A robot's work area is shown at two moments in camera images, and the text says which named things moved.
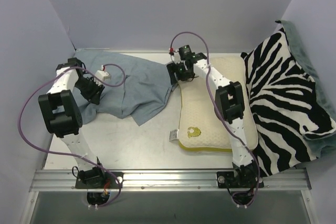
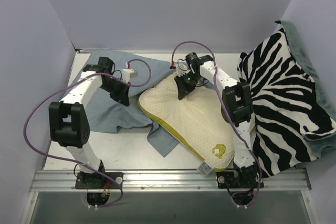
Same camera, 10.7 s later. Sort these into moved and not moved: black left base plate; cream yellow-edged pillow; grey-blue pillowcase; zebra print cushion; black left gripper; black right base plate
Moved: cream yellow-edged pillow; black left gripper; grey-blue pillowcase
Not moved: zebra print cushion; black left base plate; black right base plate
